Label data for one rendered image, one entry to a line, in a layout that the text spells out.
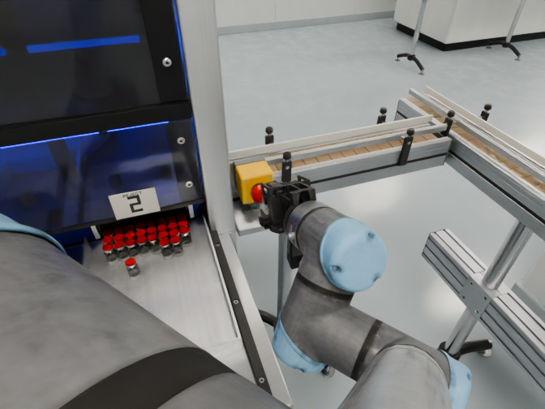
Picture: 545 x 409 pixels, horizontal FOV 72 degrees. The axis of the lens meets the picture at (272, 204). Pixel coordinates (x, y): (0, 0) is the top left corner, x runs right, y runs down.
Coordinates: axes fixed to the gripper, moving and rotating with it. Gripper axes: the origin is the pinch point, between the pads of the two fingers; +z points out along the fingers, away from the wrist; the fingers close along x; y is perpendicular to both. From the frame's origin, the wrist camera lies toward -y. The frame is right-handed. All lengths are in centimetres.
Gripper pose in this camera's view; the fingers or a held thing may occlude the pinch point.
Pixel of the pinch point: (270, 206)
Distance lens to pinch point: 74.3
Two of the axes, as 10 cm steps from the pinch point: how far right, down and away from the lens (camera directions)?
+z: -3.0, -2.3, 9.3
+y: -1.4, -9.5, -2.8
